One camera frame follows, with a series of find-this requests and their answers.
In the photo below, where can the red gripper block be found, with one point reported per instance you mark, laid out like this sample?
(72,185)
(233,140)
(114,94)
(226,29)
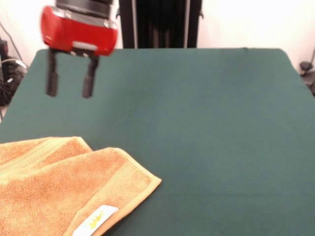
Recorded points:
(78,37)

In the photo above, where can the tan terry towel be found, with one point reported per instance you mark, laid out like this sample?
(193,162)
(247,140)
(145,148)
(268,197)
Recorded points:
(61,191)

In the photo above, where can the dark green table cloth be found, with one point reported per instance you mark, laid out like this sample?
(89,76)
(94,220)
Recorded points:
(209,135)

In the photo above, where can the dark grey stand base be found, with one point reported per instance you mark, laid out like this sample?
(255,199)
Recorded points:
(305,66)

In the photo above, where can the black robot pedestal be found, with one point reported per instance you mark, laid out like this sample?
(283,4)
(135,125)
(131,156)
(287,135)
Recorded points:
(160,24)

